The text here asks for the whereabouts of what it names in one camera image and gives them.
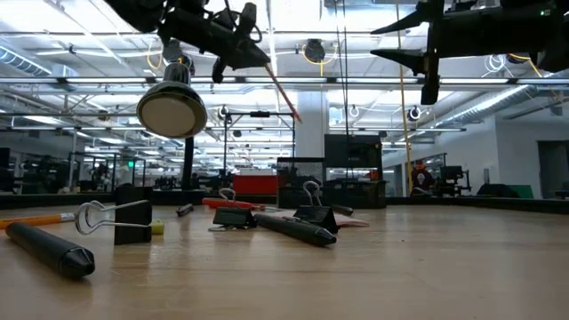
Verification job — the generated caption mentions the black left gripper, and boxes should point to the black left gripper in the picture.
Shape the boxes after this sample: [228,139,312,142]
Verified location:
[157,2,271,84]

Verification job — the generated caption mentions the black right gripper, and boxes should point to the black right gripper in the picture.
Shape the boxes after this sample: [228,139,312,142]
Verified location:
[370,0,557,107]

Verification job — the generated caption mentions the yellow wooden pencil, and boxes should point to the yellow wooden pencil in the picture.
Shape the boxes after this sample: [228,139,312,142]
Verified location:
[0,212,76,231]
[264,64,303,124]

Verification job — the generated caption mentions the black binder clip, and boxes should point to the black binder clip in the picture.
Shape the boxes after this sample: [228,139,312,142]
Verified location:
[74,183,154,246]
[292,180,340,235]
[207,187,258,233]

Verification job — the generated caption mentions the black mesh desk organizer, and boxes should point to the black mesh desk organizer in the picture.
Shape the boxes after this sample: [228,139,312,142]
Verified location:
[276,156,388,210]

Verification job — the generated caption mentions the black background panel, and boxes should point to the black background panel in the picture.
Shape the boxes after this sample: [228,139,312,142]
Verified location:
[324,134,383,181]

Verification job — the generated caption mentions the red cabinet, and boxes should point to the red cabinet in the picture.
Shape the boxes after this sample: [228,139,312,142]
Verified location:
[230,173,279,196]

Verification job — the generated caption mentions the person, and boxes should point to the person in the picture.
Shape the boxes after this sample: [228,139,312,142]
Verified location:
[411,159,437,197]

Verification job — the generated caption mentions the black background monitor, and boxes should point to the black background monitor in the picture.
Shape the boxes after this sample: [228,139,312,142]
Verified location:
[437,164,473,197]

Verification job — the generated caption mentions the black bag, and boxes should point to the black bag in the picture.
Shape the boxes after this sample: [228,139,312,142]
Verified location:
[476,182,521,199]

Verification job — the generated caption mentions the green storage bin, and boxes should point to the green storage bin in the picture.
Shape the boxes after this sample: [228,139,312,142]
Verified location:
[506,184,535,200]

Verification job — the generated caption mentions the black background frame stand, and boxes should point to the black background frame stand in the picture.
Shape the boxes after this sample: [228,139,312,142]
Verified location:
[221,109,297,179]

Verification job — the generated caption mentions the yellow hanging cable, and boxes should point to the yellow hanging cable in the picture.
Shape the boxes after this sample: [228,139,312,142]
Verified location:
[394,0,415,197]

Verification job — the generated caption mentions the silver ceiling duct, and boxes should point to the silver ceiling duct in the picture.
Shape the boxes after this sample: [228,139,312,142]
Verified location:
[437,84,533,130]
[0,44,54,77]

